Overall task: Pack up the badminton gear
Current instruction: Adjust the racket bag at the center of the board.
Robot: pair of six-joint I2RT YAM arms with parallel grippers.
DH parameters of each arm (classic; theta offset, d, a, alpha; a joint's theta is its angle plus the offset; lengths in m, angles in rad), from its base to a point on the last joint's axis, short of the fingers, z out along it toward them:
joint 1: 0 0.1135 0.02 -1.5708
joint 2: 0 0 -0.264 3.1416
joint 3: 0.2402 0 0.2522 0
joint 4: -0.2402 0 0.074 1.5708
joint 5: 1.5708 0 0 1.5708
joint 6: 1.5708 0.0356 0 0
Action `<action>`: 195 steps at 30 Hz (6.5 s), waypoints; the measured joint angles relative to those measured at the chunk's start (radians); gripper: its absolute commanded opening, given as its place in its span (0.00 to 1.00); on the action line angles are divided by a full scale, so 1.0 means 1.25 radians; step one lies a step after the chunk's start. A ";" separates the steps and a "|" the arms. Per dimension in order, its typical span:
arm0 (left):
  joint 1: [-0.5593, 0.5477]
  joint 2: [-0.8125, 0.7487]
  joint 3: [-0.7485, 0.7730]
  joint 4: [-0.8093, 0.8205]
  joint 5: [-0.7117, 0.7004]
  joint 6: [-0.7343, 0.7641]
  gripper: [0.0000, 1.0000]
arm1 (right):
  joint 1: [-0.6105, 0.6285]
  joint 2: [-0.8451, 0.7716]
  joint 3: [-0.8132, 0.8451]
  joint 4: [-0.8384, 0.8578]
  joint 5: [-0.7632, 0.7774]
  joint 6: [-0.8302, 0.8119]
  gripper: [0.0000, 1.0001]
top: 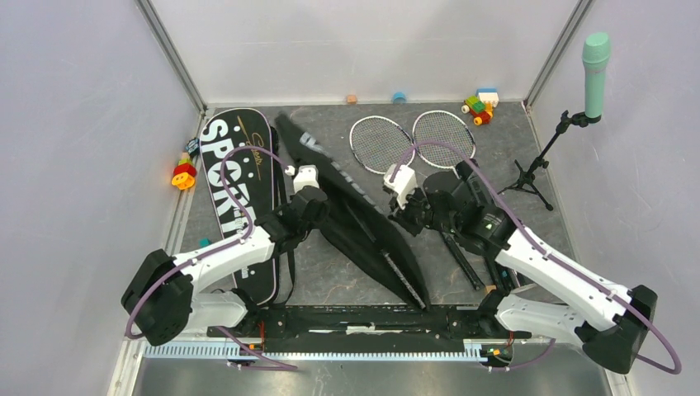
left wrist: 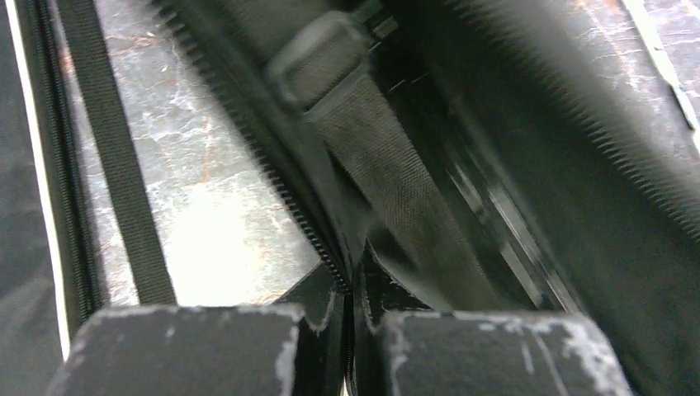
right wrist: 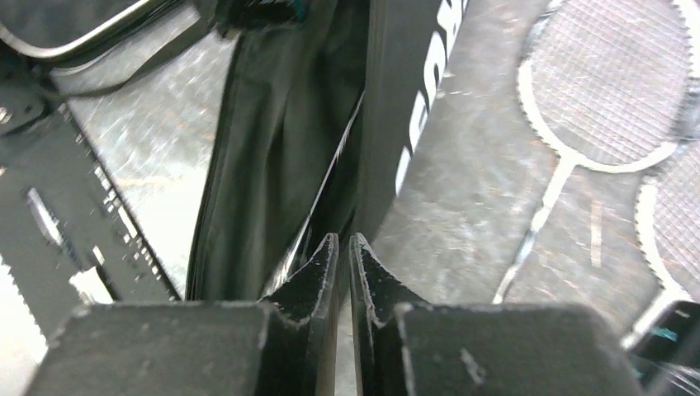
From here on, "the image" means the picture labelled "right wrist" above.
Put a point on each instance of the black shuttlecock tube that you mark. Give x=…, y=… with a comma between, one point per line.
x=666, y=359

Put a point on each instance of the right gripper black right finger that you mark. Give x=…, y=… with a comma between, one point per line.
x=405, y=345

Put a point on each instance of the white frame racket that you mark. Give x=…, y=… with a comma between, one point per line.
x=605, y=85

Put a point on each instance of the black white shaft racket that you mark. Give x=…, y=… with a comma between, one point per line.
x=667, y=227

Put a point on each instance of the black sport racket bag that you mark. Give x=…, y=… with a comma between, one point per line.
x=74, y=32

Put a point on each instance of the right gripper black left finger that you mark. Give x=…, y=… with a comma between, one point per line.
x=283, y=344

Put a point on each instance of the black crossway racket bag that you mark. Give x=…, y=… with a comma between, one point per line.
x=323, y=107

